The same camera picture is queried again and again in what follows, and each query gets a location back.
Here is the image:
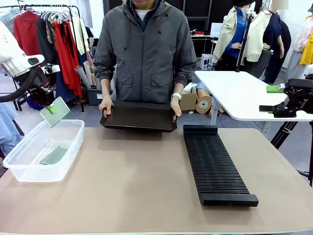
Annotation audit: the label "clear plastic box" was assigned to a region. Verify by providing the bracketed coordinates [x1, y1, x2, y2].
[2, 119, 86, 183]

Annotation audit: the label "black clothes rack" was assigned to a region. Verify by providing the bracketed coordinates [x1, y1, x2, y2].
[0, 4, 85, 113]

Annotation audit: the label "navy hanging garment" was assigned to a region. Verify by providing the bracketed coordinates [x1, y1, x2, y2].
[55, 57, 77, 105]

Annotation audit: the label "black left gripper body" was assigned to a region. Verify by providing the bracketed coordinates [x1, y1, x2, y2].
[30, 84, 56, 108]

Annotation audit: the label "cardboard tube bundle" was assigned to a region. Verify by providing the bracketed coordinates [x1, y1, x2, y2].
[74, 60, 101, 90]

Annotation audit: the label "cream hanging garment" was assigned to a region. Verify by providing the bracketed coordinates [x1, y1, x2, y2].
[71, 16, 90, 56]

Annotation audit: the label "person's left forearm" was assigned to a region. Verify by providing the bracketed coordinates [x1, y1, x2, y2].
[172, 65, 197, 95]

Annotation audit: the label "person's right hand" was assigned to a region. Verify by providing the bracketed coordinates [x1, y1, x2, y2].
[98, 96, 115, 118]

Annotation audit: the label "cardboard spool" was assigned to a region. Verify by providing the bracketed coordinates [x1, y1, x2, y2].
[195, 95, 214, 115]

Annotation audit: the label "small green PCB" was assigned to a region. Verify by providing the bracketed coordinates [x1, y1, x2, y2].
[39, 96, 71, 128]

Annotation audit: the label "mannequin with yellow garment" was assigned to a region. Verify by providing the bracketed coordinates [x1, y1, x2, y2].
[284, 14, 313, 84]

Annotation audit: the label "person's grey jacket torso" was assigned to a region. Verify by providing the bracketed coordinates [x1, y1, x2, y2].
[93, 0, 198, 104]

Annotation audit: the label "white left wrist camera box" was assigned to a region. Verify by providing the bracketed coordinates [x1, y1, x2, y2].
[40, 64, 61, 74]

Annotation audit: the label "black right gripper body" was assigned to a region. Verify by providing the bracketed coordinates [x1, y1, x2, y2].
[284, 78, 313, 113]

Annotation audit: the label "light grey garment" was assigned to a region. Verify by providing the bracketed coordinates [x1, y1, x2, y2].
[0, 11, 16, 35]

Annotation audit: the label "black tripod legs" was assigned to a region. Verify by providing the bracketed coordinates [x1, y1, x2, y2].
[269, 121, 313, 187]

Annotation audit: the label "mannequin with navy dress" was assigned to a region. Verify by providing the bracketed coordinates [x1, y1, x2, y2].
[245, 2, 292, 84]

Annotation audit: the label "white side table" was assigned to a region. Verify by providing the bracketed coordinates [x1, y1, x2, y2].
[194, 70, 313, 122]

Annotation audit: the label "person's right forearm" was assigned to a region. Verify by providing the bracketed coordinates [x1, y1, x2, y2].
[93, 65, 117, 101]

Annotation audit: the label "large green PCB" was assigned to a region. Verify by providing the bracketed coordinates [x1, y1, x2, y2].
[40, 145, 69, 165]

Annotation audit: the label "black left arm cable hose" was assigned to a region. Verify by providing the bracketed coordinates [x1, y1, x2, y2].
[0, 66, 47, 103]

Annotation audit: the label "light blue cloth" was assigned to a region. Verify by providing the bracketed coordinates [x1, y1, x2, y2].
[0, 102, 25, 159]

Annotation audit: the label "black plastic tray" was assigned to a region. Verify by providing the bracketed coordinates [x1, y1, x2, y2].
[99, 100, 178, 133]

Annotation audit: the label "white crate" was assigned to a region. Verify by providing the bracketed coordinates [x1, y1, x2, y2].
[200, 53, 216, 72]

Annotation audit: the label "grey storage bin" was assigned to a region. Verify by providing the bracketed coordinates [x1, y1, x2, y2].
[86, 88, 113, 106]

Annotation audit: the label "mannequin with blue shirt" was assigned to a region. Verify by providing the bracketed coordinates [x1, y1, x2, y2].
[211, 0, 248, 71]

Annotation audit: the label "black tripod pole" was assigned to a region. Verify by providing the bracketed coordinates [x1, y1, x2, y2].
[235, 12, 254, 73]

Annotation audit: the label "dark grey garment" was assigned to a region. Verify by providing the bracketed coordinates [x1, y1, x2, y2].
[35, 16, 58, 66]

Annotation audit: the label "red shirt on hanger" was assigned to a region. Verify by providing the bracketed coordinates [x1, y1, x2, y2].
[13, 11, 41, 56]

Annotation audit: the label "long red dress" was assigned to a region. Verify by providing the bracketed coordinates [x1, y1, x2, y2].
[51, 21, 83, 98]

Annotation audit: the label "brown cardboard box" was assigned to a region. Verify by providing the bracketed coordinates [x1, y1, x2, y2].
[179, 86, 198, 114]

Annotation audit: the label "person's left hand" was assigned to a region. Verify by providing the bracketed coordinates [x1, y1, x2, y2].
[170, 96, 183, 118]

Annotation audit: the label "black slotted PCB rack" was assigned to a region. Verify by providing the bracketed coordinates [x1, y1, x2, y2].
[182, 124, 260, 208]

